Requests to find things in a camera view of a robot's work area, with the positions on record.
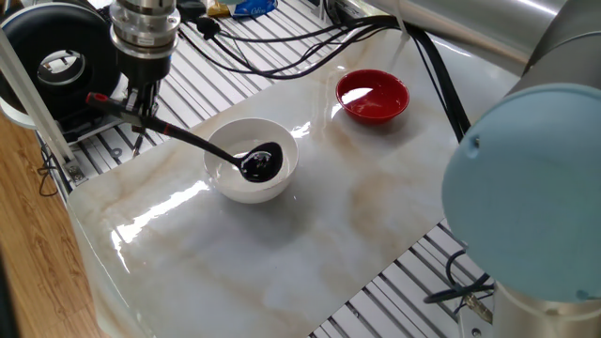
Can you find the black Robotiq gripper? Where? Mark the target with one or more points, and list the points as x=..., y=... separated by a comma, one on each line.
x=143, y=68

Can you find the black ladle red accents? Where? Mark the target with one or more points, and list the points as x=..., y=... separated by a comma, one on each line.
x=260, y=164

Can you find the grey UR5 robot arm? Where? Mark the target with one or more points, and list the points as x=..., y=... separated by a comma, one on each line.
x=516, y=188

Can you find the white ceramic bowl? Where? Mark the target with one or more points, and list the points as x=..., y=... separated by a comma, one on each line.
x=244, y=192

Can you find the red bowl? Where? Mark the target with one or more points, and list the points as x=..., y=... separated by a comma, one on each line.
x=375, y=103

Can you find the black metal pen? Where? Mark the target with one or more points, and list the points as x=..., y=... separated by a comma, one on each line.
x=136, y=148

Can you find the metal washer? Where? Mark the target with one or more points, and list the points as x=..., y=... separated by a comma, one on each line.
x=112, y=153

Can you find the silver force torque sensor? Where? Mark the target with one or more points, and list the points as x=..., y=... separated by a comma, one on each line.
x=145, y=28

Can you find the black computer mouse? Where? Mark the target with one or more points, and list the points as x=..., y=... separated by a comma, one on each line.
x=190, y=9

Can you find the yellow snack packet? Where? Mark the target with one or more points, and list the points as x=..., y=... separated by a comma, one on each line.
x=218, y=8

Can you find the blue snack bag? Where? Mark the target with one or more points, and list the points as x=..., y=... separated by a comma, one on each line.
x=256, y=8

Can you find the marble pattern table mat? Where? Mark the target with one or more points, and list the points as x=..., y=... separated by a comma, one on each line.
x=282, y=263

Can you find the steel corner bracket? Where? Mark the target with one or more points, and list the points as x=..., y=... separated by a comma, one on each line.
x=76, y=173

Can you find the aluminium frame post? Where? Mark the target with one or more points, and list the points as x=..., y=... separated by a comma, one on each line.
x=28, y=94

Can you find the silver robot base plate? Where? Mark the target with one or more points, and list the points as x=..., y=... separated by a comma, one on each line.
x=474, y=321

